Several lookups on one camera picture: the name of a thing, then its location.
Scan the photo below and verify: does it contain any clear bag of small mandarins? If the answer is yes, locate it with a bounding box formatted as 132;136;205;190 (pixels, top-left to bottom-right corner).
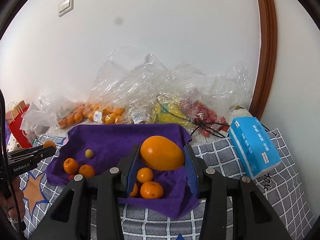
40;94;87;129

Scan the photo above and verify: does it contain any red paper bag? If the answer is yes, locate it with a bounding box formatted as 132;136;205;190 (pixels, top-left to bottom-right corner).
6;105;34;148

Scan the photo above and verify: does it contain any grey checked star tablecloth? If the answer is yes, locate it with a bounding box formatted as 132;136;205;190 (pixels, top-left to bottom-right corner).
21;129;314;240

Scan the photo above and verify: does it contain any brown paper bag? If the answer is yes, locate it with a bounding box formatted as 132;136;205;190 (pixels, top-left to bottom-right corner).
9;100;27;115

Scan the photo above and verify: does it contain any white plastic bag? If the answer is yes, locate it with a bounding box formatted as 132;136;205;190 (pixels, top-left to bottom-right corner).
20;102;59;137

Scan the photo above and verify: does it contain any brown wooden door frame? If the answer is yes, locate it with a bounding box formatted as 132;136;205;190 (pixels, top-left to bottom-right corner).
249;0;278;120

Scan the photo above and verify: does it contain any clear bag of large mandarins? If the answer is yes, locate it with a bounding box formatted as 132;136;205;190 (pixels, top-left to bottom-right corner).
85;46;140;125

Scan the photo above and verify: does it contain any person's left hand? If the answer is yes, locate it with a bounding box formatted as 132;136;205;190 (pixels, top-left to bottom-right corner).
0;179;26;221

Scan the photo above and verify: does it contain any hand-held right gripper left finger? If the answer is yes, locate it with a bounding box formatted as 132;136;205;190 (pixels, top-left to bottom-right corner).
35;144;141;240

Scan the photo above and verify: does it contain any white spotted cloth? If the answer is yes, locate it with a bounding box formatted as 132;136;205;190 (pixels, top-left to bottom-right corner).
6;135;33;153

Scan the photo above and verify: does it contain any thin black cable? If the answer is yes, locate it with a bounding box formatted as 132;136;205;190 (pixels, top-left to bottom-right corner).
190;120;230;139

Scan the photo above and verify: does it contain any white woven mat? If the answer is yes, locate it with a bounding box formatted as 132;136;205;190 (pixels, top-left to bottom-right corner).
187;127;232;148

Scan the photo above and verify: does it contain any purple towel covered tray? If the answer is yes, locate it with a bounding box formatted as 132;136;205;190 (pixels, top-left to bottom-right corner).
45;123;200;219

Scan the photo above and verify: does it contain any oval orange citrus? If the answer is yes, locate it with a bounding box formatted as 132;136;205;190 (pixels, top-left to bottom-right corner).
140;135;185;171

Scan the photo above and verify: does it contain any white patterned packet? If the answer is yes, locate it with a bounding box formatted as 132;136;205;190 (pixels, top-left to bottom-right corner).
229;106;250;118

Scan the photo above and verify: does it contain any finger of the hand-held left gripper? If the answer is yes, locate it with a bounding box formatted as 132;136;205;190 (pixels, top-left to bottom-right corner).
7;145;46;158
7;146;57;165

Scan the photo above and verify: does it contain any white light switch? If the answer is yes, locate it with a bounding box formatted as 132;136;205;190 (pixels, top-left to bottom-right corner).
58;0;74;17

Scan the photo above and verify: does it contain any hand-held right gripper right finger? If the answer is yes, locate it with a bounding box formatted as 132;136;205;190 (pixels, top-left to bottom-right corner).
183;144;293;240

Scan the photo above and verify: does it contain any blue tissue pack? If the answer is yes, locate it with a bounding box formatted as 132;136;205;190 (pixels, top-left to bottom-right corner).
228;116;282;180

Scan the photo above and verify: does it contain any clear bag of red fruit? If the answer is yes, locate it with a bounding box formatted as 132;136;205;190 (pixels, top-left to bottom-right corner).
182;60;252;133

